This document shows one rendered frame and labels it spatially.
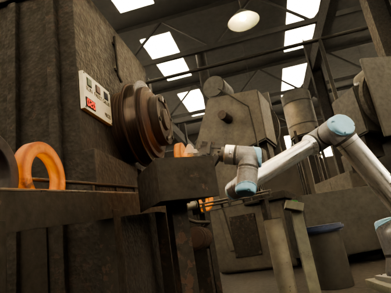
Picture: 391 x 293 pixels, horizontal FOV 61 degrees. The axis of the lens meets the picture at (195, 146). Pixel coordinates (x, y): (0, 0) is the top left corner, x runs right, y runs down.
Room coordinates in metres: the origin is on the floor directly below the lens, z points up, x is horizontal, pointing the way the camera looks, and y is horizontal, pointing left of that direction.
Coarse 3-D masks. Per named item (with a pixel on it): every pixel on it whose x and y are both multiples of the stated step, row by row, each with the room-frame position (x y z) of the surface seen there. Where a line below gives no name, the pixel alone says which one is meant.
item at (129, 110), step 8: (128, 88) 1.57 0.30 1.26; (136, 88) 1.56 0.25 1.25; (128, 96) 1.54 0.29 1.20; (136, 96) 1.55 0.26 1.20; (128, 104) 1.52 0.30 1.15; (136, 104) 1.54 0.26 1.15; (128, 112) 1.52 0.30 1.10; (136, 112) 1.52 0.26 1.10; (128, 120) 1.53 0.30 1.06; (136, 120) 1.51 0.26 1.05; (128, 128) 1.54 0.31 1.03; (136, 128) 1.54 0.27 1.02; (136, 136) 1.56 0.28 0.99; (136, 144) 1.59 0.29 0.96; (144, 144) 1.59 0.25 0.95; (136, 152) 1.63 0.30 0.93; (144, 152) 1.63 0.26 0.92; (144, 160) 1.70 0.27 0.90; (152, 160) 1.69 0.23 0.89
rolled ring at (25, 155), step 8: (32, 144) 0.80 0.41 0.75; (40, 144) 0.83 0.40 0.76; (16, 152) 0.78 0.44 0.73; (24, 152) 0.78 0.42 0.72; (32, 152) 0.80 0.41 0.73; (40, 152) 0.83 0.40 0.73; (48, 152) 0.87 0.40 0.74; (16, 160) 0.77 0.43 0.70; (24, 160) 0.77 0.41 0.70; (32, 160) 0.80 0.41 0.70; (48, 160) 0.89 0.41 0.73; (56, 160) 0.90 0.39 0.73; (24, 168) 0.77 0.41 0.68; (48, 168) 0.91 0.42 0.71; (56, 168) 0.91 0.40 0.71; (24, 176) 0.77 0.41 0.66; (56, 176) 0.91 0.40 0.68; (64, 176) 0.94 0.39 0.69; (24, 184) 0.77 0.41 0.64; (32, 184) 0.80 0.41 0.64; (56, 184) 0.91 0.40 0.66; (64, 184) 0.94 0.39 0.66
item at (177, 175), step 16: (160, 160) 1.03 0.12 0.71; (176, 160) 1.05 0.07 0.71; (192, 160) 1.07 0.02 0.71; (208, 160) 1.10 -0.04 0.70; (144, 176) 1.15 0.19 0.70; (160, 176) 1.02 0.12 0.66; (176, 176) 1.05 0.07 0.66; (192, 176) 1.07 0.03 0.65; (208, 176) 1.09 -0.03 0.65; (144, 192) 1.18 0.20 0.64; (160, 192) 1.02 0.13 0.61; (176, 192) 1.04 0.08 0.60; (192, 192) 1.06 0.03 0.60; (208, 192) 1.09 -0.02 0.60; (144, 208) 1.20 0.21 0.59; (176, 208) 1.17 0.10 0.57; (176, 224) 1.17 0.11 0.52; (176, 240) 1.16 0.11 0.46; (176, 256) 1.17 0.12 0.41; (192, 256) 1.18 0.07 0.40; (176, 272) 1.19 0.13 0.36; (192, 272) 1.18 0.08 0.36; (176, 288) 1.21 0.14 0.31; (192, 288) 1.18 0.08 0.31
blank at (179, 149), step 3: (177, 144) 1.47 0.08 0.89; (180, 144) 1.47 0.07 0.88; (183, 144) 1.53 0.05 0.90; (174, 147) 1.46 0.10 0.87; (177, 147) 1.46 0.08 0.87; (180, 147) 1.46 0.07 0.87; (183, 147) 1.52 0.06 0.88; (174, 150) 1.45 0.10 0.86; (177, 150) 1.45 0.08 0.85; (180, 150) 1.45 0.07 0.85; (183, 150) 1.51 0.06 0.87; (174, 153) 1.45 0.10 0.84; (177, 153) 1.44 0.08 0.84; (180, 153) 1.44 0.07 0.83; (177, 156) 1.44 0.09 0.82; (180, 156) 1.44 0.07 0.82
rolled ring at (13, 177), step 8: (0, 136) 0.70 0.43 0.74; (0, 144) 0.70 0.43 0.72; (0, 152) 0.71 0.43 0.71; (8, 152) 0.73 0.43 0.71; (0, 160) 0.72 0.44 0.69; (8, 160) 0.73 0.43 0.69; (0, 168) 0.73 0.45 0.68; (8, 168) 0.73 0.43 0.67; (16, 168) 0.75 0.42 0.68; (0, 176) 0.74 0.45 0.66; (8, 176) 0.73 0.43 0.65; (16, 176) 0.75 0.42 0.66; (0, 184) 0.73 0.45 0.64; (8, 184) 0.73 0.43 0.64; (16, 184) 0.75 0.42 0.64
